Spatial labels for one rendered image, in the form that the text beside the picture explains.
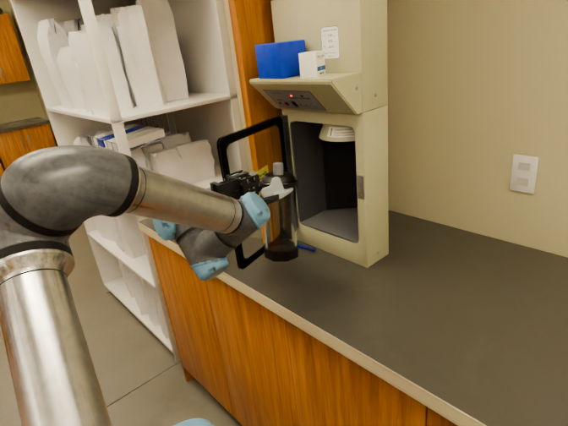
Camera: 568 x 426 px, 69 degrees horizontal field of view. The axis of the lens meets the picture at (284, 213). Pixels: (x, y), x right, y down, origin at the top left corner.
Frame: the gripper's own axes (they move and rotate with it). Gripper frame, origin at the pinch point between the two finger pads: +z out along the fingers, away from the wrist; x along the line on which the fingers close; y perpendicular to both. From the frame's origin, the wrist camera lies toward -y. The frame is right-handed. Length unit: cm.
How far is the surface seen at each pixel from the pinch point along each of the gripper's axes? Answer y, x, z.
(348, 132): 11.1, -6.0, 23.5
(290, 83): 26.8, -0.2, 7.8
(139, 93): 21, 117, 17
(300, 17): 42.5, 5.4, 18.9
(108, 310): -123, 186, -10
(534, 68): 24, -40, 62
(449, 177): -12, -17, 63
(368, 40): 35.0, -14.8, 21.8
